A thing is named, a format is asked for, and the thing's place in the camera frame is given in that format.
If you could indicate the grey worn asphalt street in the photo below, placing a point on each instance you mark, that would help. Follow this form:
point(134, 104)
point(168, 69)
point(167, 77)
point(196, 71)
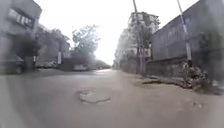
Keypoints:
point(116, 100)

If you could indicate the thin utility pole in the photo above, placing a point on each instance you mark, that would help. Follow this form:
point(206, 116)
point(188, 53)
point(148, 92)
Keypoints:
point(138, 36)

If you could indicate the row of trees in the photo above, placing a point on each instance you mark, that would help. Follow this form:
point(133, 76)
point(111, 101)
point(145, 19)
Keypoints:
point(76, 50)

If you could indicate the parked dark car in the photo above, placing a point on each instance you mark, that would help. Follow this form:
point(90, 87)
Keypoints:
point(11, 65)

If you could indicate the pile of rubble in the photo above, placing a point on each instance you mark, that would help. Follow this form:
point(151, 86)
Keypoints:
point(195, 78)

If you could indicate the dark grey wall building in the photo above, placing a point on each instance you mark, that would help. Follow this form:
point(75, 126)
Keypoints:
point(186, 43)

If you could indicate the pale tall building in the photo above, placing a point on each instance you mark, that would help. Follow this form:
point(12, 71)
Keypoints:
point(133, 40)

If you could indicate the grey building with sign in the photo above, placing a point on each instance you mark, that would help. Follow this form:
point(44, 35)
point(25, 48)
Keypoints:
point(18, 33)

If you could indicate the leaning utility pole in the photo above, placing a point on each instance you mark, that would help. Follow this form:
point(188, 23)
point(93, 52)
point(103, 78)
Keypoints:
point(185, 33)

